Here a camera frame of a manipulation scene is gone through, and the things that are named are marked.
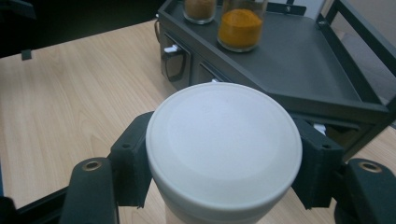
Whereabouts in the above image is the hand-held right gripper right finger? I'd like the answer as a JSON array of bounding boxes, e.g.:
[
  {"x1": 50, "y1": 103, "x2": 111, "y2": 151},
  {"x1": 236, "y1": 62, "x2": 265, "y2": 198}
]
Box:
[{"x1": 291, "y1": 116, "x2": 344, "y2": 210}]

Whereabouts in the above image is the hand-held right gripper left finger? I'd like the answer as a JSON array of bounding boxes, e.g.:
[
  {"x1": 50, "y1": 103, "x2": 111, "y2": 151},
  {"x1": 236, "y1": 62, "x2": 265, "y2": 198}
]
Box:
[{"x1": 106, "y1": 111, "x2": 155, "y2": 208}]

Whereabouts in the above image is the white-capped spice jar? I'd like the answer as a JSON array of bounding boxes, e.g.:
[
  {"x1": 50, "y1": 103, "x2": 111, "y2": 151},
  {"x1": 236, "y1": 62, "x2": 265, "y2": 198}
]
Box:
[
  {"x1": 217, "y1": 0, "x2": 269, "y2": 53},
  {"x1": 145, "y1": 82, "x2": 304, "y2": 224},
  {"x1": 182, "y1": 0, "x2": 218, "y2": 25}
]

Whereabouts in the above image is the dark grey corner rack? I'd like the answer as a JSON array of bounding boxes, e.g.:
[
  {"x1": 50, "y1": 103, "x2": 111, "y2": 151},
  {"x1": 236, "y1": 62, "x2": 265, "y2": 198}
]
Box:
[{"x1": 153, "y1": 0, "x2": 396, "y2": 162}]

